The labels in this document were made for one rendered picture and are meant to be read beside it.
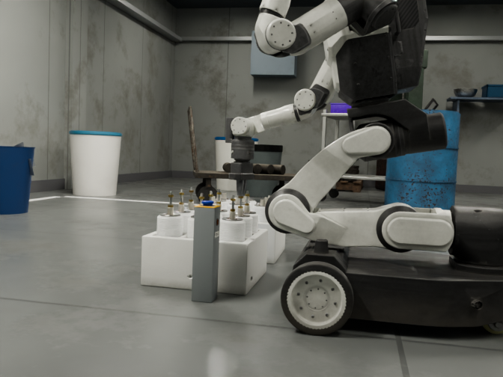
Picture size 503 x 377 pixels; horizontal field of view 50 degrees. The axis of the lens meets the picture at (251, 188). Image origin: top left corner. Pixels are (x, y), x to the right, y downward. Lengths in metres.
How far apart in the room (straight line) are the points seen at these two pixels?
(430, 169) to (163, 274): 3.17
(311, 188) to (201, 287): 0.48
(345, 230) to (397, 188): 3.10
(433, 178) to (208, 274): 3.22
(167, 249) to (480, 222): 1.03
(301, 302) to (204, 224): 0.43
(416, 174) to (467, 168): 4.36
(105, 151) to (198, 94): 4.14
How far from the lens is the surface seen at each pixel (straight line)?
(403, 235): 1.66
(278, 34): 1.41
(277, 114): 1.97
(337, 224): 1.69
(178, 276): 1.94
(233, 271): 1.88
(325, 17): 1.48
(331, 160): 1.67
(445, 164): 4.78
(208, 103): 9.28
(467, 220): 1.71
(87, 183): 5.48
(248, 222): 2.01
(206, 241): 1.75
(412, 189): 4.72
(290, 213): 1.66
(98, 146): 5.44
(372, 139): 1.65
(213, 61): 9.35
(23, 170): 4.04
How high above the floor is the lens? 0.50
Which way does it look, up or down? 4 degrees down
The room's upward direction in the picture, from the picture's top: 2 degrees clockwise
